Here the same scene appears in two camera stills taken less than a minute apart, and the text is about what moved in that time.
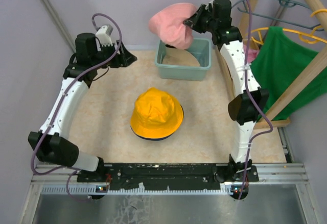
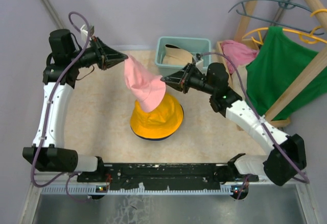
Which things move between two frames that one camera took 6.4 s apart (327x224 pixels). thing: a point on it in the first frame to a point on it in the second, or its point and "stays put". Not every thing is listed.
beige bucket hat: (174, 56) stays put
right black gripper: (192, 21) to (176, 80)
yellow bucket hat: (156, 114) stays put
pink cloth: (168, 25) to (148, 89)
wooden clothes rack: (321, 14) stays put
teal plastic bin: (201, 48) stays put
